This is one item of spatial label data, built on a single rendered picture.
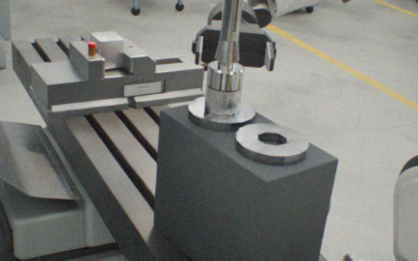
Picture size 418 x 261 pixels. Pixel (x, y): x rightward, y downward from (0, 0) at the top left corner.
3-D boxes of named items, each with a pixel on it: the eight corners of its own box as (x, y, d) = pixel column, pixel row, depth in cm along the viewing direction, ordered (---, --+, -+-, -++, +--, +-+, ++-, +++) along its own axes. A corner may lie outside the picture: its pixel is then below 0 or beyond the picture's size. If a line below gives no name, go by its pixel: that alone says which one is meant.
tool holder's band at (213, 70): (249, 79, 79) (250, 71, 79) (215, 80, 78) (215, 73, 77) (235, 66, 83) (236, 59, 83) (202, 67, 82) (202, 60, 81)
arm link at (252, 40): (195, 16, 94) (198, -3, 105) (190, 75, 98) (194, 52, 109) (278, 23, 94) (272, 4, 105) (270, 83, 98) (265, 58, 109)
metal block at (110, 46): (112, 58, 134) (113, 30, 131) (123, 67, 129) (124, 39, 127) (89, 59, 131) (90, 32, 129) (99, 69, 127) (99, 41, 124)
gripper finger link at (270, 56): (269, 54, 90) (266, 41, 96) (266, 75, 91) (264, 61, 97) (280, 55, 90) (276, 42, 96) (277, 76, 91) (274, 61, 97)
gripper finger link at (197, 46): (199, 69, 91) (201, 56, 97) (202, 48, 90) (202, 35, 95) (189, 68, 91) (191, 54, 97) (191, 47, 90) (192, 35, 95)
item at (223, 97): (244, 114, 82) (249, 79, 79) (211, 117, 80) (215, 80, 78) (231, 101, 85) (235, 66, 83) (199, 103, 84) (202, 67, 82)
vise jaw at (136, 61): (133, 54, 139) (133, 36, 138) (156, 72, 130) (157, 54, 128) (107, 56, 137) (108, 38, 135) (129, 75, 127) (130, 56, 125)
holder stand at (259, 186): (216, 203, 99) (229, 86, 90) (316, 280, 84) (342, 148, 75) (152, 224, 92) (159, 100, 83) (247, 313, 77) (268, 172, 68)
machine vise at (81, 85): (175, 75, 149) (179, 31, 144) (205, 99, 137) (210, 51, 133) (29, 91, 132) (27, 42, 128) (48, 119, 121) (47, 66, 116)
